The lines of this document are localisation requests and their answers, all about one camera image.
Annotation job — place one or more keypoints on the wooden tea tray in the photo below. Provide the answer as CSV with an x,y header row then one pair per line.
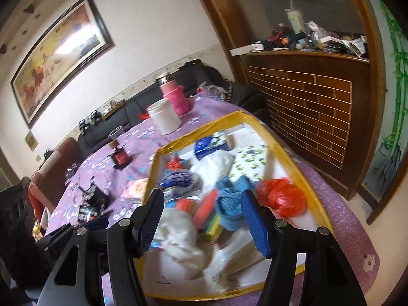
x,y
113,107

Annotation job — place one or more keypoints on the framed wall painting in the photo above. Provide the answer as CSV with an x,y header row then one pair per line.
x,y
57,60

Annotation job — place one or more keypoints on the blue tissue box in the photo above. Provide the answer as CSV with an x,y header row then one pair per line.
x,y
207,148

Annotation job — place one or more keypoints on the large white plastic bag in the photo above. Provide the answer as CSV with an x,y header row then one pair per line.
x,y
178,236

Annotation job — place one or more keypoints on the clear plastic bag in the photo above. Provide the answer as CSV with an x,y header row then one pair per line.
x,y
213,91

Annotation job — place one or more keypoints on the lemon print tissue pack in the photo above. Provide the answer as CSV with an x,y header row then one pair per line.
x,y
250,162

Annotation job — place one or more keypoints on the white green drink bottle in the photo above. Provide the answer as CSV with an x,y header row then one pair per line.
x,y
295,19

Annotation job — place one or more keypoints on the red plastic bag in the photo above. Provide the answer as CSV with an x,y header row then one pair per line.
x,y
280,197

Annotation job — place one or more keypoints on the wooden cabinet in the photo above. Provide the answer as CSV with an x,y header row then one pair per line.
x,y
302,108

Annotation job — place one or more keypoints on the pink thermos bottle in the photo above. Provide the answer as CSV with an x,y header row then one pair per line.
x,y
175,97

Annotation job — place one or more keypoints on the clear plastic container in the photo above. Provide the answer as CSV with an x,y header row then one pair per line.
x,y
116,132

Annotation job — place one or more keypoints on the white wall socket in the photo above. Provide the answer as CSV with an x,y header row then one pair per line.
x,y
38,158

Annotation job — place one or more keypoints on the yellow storage box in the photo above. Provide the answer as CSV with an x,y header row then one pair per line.
x,y
178,277

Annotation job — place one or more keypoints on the pile of assorted clutter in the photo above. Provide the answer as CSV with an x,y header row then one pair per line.
x,y
328,40

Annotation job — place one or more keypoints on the black cylindrical motor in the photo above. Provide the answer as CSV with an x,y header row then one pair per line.
x,y
94,194

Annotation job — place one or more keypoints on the brown chair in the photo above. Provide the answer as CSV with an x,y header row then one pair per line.
x,y
57,162

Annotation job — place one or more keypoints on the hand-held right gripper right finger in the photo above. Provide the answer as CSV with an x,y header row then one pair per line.
x,y
255,226

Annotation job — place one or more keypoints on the colourful sponge pack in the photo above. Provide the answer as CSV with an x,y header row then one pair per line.
x,y
205,208

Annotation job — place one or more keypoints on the white flat box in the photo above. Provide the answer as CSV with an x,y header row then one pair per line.
x,y
245,50

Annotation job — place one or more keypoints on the small wall plaque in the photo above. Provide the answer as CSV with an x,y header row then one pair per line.
x,y
31,140

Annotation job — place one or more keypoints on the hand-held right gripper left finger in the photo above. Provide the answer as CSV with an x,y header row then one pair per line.
x,y
149,226

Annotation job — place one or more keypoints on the pink packet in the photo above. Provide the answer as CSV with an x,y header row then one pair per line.
x,y
137,188

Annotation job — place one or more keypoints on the black handheld device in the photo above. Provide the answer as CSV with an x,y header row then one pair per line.
x,y
94,117
84,127

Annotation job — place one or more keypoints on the black sofa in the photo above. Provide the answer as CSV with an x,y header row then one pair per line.
x,y
143,108

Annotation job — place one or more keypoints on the black bag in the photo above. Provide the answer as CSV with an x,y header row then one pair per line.
x,y
191,64

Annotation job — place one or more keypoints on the clear zip bag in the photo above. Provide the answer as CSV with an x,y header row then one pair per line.
x,y
242,255

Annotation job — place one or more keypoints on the white plastic jar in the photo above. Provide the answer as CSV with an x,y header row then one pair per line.
x,y
165,116

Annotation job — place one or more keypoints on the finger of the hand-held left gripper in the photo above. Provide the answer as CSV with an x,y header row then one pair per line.
x,y
97,221

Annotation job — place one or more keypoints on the crumpled white plastic bag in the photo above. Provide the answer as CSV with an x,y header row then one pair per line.
x,y
216,165

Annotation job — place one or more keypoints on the bamboo painted panel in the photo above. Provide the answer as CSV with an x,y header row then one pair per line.
x,y
392,102

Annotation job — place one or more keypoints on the blue knit cloth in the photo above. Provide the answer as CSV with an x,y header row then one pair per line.
x,y
229,194

